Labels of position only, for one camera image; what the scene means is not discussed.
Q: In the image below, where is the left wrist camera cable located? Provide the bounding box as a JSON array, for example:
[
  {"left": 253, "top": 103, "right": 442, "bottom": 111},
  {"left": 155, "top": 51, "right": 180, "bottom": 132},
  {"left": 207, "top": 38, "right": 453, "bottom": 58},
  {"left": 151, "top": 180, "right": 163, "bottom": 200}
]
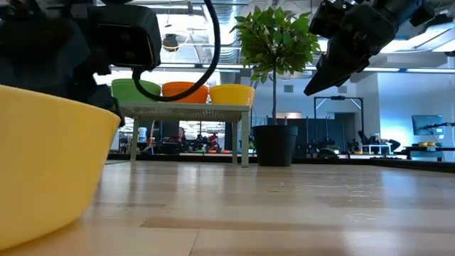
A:
[{"left": 132, "top": 0, "right": 222, "bottom": 103}]

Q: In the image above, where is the green plastic mini bowl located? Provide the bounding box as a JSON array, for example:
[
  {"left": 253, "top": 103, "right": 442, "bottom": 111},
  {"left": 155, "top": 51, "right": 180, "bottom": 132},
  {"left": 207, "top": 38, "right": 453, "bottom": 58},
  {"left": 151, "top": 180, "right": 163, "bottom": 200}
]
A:
[{"left": 111, "top": 78, "right": 163, "bottom": 103}]

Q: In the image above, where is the pale green perforated rack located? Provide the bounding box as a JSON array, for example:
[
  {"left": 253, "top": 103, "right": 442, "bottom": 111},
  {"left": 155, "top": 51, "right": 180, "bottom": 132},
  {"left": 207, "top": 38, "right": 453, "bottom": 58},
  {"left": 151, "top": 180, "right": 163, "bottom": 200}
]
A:
[{"left": 119, "top": 101, "right": 252, "bottom": 168}]

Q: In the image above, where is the black plant pot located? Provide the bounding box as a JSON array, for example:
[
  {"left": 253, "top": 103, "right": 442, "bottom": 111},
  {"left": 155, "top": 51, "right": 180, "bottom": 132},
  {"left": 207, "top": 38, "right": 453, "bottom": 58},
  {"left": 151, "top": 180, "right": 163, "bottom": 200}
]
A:
[{"left": 251, "top": 124, "right": 299, "bottom": 167}]

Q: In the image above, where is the background computer monitor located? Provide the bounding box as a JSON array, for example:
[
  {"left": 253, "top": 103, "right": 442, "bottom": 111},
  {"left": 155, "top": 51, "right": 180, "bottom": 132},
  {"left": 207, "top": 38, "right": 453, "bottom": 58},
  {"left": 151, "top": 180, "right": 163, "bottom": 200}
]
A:
[{"left": 411, "top": 114, "right": 445, "bottom": 136}]

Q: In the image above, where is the black ceiling-mounted device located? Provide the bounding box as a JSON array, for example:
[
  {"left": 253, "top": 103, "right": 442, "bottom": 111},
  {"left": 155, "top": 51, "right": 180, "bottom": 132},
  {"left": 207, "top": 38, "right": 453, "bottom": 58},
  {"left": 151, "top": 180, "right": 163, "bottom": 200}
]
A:
[{"left": 162, "top": 33, "right": 180, "bottom": 53}]

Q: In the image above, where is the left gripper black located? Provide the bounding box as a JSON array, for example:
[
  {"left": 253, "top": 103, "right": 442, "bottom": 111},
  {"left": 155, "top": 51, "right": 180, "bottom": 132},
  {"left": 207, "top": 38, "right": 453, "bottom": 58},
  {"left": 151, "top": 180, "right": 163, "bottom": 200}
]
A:
[{"left": 45, "top": 6, "right": 125, "bottom": 128}]

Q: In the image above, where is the green leafy small tree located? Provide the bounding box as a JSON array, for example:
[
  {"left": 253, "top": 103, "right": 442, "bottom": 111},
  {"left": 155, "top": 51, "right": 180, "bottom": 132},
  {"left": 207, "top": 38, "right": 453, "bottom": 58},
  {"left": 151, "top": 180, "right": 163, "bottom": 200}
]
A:
[{"left": 229, "top": 5, "right": 321, "bottom": 126}]

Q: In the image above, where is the orange-red plastic mini bowl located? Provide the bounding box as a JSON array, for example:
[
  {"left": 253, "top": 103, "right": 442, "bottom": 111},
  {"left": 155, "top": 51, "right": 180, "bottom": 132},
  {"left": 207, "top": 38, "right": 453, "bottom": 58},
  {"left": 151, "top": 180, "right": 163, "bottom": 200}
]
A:
[{"left": 161, "top": 81, "right": 210, "bottom": 105}]

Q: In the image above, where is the silver ceiling air duct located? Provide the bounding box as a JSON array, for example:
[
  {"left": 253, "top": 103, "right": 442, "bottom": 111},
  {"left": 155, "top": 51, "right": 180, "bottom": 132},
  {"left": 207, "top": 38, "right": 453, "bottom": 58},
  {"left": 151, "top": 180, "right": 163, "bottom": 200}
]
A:
[{"left": 213, "top": 3, "right": 243, "bottom": 85}]

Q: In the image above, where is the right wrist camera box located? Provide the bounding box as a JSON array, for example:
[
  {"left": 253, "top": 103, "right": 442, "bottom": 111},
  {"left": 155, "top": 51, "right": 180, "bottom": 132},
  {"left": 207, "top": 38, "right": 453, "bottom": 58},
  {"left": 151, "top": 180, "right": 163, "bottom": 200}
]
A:
[{"left": 309, "top": 0, "right": 355, "bottom": 39}]

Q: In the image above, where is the yellow plastic mini bowl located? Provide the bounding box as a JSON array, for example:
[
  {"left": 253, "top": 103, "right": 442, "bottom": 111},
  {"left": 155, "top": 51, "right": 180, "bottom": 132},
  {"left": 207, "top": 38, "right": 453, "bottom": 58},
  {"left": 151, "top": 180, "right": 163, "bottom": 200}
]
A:
[
  {"left": 0, "top": 84, "right": 122, "bottom": 250},
  {"left": 208, "top": 83, "right": 256, "bottom": 107}
]

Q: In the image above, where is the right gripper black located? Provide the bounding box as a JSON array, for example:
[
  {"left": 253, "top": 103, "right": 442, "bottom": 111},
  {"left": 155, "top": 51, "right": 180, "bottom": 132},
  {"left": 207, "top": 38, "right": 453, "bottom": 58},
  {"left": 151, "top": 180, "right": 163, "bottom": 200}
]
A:
[{"left": 304, "top": 3, "right": 398, "bottom": 97}]

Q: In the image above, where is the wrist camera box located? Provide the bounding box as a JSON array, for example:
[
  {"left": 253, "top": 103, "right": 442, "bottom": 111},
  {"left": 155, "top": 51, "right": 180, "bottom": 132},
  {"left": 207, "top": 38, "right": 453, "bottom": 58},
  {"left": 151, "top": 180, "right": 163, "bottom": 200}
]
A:
[
  {"left": 309, "top": 0, "right": 355, "bottom": 39},
  {"left": 87, "top": 4, "right": 163, "bottom": 71}
]

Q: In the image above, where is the ceiling strip light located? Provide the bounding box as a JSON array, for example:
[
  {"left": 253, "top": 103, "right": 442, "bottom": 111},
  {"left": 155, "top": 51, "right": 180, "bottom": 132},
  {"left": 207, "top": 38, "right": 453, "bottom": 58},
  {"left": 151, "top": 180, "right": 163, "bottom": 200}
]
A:
[
  {"left": 158, "top": 63, "right": 246, "bottom": 69},
  {"left": 305, "top": 65, "right": 455, "bottom": 74}
]

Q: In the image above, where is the black aluminium table frame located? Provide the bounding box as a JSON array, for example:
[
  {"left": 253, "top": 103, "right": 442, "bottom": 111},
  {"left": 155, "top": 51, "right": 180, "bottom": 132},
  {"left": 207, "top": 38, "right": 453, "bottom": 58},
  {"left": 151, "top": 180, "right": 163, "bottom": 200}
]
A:
[{"left": 106, "top": 152, "right": 455, "bottom": 174}]

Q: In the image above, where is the black background rig frame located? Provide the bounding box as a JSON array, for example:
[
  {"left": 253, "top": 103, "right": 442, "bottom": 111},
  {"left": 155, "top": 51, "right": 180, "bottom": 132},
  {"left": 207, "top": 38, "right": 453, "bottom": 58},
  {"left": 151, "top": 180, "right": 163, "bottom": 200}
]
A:
[{"left": 314, "top": 95, "right": 365, "bottom": 150}]

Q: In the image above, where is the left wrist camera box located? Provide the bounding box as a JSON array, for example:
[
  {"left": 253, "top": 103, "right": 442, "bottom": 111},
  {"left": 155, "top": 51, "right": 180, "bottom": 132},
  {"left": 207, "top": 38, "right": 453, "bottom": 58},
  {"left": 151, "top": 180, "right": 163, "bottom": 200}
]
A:
[{"left": 87, "top": 4, "right": 163, "bottom": 71}]

